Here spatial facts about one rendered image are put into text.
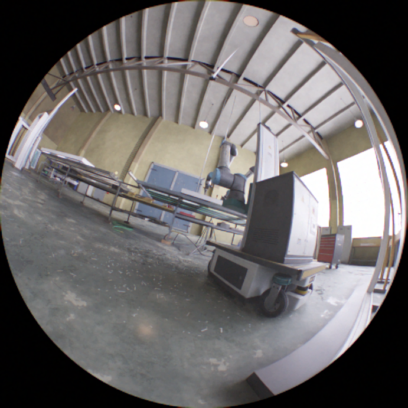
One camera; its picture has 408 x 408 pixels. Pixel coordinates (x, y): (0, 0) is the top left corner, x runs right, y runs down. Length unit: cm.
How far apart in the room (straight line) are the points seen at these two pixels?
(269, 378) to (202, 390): 16
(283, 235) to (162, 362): 73
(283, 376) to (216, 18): 861
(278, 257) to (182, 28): 887
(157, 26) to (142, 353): 958
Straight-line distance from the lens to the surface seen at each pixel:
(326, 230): 834
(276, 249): 73
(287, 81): 858
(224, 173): 113
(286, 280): 69
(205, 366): 47
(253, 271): 72
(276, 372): 46
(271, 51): 809
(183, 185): 878
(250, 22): 567
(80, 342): 47
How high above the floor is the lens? 40
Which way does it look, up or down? 12 degrees up
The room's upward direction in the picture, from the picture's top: 15 degrees clockwise
